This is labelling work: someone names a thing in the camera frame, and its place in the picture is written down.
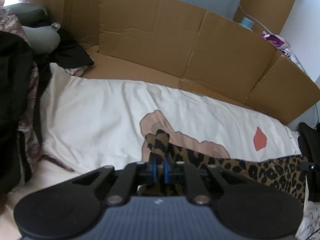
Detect leopard print garment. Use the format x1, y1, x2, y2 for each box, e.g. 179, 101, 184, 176
142, 129, 308, 204

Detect cream bear print bedsheet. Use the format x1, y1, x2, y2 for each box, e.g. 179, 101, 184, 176
1, 63, 301, 239

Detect brown cardboard sheet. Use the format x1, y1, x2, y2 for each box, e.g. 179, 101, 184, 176
31, 0, 319, 125

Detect folded black garment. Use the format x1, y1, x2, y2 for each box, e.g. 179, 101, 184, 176
298, 122, 319, 202

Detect blue detergent bottle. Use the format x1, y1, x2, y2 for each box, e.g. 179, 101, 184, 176
239, 17, 254, 30

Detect pink white packages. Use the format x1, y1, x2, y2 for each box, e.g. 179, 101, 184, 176
260, 31, 292, 59

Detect grey plush pillow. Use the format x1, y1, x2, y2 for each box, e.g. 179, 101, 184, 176
3, 3, 61, 54

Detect black garment in pile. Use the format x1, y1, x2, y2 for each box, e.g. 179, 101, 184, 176
1, 29, 93, 195

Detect floral patterned garment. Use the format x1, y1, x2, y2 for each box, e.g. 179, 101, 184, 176
1, 7, 93, 159

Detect white power cable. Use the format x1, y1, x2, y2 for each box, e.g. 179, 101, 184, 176
238, 3, 270, 34

